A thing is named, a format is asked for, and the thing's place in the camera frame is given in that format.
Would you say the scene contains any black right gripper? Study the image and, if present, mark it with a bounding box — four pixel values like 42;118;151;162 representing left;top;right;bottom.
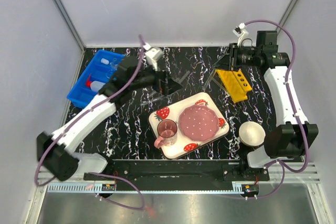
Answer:
212;44;260;72

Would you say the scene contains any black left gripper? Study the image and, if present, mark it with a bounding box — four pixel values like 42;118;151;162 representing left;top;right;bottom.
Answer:
130;59;184;97

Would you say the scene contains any yellow test tube rack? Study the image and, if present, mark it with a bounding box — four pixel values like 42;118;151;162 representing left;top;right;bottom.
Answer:
216;69;252;103

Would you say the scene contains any small clear glass beaker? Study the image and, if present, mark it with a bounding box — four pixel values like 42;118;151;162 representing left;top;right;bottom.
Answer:
106;69;116;79

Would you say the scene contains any wash bottle with red cap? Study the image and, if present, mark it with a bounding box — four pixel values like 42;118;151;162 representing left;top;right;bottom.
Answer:
85;74;106;93

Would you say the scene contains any glass alcohol lamp white cap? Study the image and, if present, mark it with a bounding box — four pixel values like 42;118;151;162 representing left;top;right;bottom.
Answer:
110;58;120;69

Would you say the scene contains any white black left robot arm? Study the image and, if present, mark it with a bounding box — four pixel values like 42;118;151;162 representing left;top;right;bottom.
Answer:
35;57;182;182

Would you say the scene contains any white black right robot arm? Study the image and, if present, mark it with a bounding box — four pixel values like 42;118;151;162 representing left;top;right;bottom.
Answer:
215;27;319;180

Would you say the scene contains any pink ghost pattern mug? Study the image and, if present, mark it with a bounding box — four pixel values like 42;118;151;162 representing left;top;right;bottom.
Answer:
154;119;177;148

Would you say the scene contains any pink polka dot plate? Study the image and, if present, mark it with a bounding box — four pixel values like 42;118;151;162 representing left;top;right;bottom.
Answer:
178;105;219;142

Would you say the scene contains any strawberry pattern white tray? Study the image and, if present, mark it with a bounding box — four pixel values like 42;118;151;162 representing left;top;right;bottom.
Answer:
148;92;229;159

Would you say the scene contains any blue plastic compartment bin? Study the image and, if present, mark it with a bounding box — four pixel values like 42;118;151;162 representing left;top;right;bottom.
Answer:
67;49;124;108

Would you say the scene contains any cream ceramic bowl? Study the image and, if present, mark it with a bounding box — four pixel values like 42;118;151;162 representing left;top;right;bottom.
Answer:
238;121;266;147

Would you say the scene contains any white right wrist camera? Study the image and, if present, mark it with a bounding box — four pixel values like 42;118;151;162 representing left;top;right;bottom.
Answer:
232;23;249;46

